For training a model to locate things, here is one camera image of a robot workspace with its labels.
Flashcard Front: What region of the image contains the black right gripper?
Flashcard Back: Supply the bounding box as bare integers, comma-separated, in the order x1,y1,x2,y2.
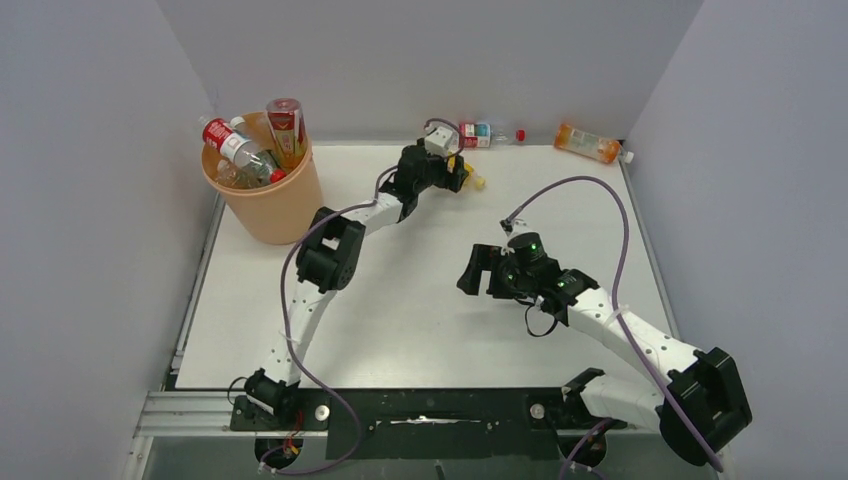
458,245,535,300

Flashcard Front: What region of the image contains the yellow-label bottle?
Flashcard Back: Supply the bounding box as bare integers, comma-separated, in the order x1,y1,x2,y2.
462,163,486,191

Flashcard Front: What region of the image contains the red-blue label bottle red cap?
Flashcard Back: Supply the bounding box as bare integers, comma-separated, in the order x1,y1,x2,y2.
458,122,526,150

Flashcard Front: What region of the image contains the red-yellow label bottle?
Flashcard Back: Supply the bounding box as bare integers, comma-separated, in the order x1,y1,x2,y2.
266,98,308,171

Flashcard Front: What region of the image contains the orange drink bottle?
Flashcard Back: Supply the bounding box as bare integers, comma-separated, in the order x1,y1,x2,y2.
553,123,634,164

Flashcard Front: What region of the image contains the green-label upright-lying bottle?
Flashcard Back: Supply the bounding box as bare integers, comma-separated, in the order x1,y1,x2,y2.
231,116,285,187

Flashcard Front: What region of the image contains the red-label bottle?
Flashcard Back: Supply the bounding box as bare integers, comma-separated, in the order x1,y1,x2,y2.
198,116,286,189

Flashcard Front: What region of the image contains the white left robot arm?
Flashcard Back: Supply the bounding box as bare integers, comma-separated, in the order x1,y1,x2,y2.
244,138,469,420

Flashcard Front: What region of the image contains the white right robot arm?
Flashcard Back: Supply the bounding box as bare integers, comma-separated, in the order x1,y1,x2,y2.
457,231,752,466

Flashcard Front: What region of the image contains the orange plastic bin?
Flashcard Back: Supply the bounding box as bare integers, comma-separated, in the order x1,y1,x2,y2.
202,112,323,245

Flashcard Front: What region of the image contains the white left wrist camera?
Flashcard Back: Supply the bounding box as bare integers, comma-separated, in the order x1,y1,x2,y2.
423,126,459,158

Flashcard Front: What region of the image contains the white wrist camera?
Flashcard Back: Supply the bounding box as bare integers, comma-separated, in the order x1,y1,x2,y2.
500,218,534,239
423,126,459,158

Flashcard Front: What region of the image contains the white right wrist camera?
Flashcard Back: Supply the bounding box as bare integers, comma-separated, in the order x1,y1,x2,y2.
500,218,534,239

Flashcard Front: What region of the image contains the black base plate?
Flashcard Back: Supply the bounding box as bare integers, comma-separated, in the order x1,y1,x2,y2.
229,387,600,460

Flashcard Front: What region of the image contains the aluminium frame rail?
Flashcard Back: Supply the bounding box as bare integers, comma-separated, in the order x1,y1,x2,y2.
121,391,289,479

